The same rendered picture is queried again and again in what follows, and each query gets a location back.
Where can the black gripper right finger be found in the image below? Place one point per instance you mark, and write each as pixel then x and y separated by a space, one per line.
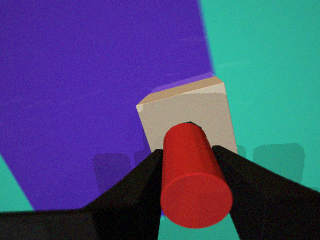
pixel 268 206

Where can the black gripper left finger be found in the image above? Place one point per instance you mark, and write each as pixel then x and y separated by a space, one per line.
pixel 129 210

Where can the beige block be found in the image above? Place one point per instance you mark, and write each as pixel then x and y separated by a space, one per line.
pixel 203 103

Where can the red cylinder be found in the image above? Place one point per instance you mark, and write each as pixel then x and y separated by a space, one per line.
pixel 194 192

